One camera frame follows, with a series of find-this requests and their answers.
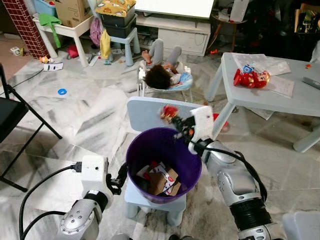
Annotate red wrapper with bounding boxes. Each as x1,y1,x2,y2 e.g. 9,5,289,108
160,104,180,121

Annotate brown cardboard piece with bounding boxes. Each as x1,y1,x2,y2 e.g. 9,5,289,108
147,167,180,196

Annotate purple rubbish bin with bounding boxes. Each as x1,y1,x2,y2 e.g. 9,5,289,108
125,127,204,205

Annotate light blue kids chair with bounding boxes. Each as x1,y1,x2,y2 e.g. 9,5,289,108
123,96,204,226

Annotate baby bouncer seat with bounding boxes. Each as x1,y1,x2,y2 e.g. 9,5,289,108
137,62,194,99

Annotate child with dark curly hair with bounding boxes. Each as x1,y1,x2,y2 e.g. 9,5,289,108
141,38,184,91

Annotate red toy figure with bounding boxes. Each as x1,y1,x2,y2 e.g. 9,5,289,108
233,67,271,90

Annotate white tv cabinet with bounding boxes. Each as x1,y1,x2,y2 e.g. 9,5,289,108
135,15,212,57

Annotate small light grey plastic table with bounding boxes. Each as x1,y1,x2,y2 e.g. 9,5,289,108
205,52,320,154

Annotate light blue stool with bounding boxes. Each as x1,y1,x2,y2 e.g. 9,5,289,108
107,27,141,68

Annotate small white paper sheet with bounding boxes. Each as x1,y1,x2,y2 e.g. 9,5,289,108
265,75,296,99

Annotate large white paper sheet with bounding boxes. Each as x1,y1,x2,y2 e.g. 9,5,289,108
232,53,291,76

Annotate yellow cloth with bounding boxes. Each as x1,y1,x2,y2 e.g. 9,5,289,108
99,28,112,61

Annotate brown round side table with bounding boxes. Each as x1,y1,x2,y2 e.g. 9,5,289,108
212,12,249,51

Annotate dark grey stacked storage box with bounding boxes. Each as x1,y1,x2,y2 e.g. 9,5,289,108
99,9,137,40

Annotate light grey plastic furniture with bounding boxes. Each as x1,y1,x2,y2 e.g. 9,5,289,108
282,210,320,240

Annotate bright television screen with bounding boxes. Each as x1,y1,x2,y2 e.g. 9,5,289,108
134,0,216,20

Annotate white router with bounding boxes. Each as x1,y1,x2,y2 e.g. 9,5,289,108
229,0,251,24

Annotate purple bag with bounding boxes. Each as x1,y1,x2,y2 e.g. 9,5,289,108
89,17,104,49

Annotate grey remote control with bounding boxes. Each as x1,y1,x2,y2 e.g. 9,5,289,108
301,76,320,91

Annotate red floor toy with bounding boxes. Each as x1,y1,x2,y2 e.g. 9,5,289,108
67,44,80,60

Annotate white printed box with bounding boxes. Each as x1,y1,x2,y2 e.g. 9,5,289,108
42,61,65,72

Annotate black folding chair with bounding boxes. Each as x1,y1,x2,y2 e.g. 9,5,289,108
0,64,64,194

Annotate yellow patterned cushion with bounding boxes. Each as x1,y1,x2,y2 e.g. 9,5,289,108
94,0,137,19

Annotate dark cluttered shelf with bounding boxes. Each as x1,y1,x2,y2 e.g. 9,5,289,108
245,0,320,61

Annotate white side table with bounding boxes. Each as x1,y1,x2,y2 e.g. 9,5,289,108
32,15,96,69

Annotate brown cardboard box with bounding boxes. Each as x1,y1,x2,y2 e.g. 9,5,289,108
54,0,94,29

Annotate small white toy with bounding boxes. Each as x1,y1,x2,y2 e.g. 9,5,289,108
9,46,26,57

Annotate green toy shovel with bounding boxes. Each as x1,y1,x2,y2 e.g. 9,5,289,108
38,12,62,50

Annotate blue plastic basket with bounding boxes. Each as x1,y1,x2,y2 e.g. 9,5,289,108
33,0,57,16

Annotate red brick pattern panel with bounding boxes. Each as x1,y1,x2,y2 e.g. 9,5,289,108
2,0,51,60

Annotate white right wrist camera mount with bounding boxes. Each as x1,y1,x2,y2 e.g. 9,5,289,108
190,106,215,144

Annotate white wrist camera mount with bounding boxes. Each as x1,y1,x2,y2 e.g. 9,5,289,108
80,155,110,194
190,106,215,144

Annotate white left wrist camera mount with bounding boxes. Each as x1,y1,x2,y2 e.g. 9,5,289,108
80,155,110,194

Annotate red plastic ring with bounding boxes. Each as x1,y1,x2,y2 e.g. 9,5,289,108
212,112,231,132

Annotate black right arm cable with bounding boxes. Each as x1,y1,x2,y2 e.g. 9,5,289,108
195,142,268,203

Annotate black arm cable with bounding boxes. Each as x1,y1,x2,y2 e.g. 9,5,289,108
18,162,83,240
195,142,268,203

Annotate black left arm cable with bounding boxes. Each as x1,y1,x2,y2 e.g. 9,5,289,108
18,162,83,240

